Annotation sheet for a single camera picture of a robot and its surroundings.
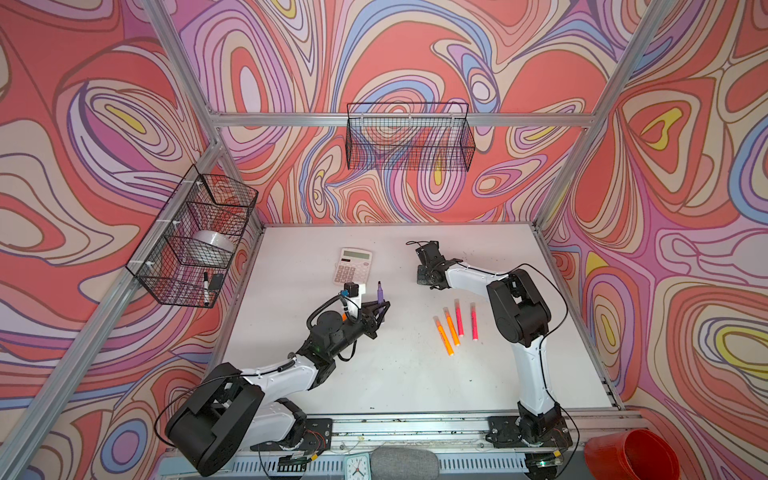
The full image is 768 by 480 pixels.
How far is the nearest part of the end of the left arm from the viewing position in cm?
64

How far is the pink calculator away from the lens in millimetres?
1039

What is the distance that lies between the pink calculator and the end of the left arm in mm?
269
